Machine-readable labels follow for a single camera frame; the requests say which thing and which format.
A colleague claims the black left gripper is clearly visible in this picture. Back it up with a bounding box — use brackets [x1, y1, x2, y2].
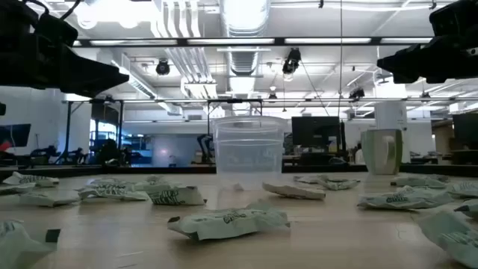
[0, 35, 130, 99]

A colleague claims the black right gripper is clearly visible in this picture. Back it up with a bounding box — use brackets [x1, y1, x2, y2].
[376, 35, 478, 84]

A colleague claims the white pillar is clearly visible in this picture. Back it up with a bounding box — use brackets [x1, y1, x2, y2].
[374, 100, 409, 164]

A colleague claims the black computer monitor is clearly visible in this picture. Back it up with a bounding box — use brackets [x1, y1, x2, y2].
[291, 116, 343, 149]
[451, 113, 478, 150]

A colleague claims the green white mug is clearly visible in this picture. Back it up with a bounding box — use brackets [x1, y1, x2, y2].
[360, 129, 404, 176]

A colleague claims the black bar with light strips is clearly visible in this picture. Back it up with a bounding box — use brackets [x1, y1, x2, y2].
[72, 36, 436, 48]

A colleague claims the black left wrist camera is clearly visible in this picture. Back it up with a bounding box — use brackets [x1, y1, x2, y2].
[34, 13, 79, 48]

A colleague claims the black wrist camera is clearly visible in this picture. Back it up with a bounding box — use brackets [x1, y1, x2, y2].
[34, 13, 79, 48]
[429, 0, 478, 37]

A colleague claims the thin hanging cable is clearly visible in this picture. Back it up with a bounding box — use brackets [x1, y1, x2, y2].
[338, 0, 344, 117]

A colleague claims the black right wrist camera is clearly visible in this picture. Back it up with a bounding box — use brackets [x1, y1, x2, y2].
[429, 0, 478, 37]

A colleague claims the black left wrist camera cable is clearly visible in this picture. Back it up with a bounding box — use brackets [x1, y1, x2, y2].
[22, 0, 81, 22]

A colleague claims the dark wall screen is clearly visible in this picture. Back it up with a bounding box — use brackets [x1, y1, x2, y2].
[0, 123, 32, 149]

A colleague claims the black aluminium table frame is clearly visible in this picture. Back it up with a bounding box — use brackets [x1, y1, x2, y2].
[0, 164, 478, 179]

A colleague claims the silver ceiling duct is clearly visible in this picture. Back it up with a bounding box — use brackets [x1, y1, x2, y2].
[219, 0, 270, 115]

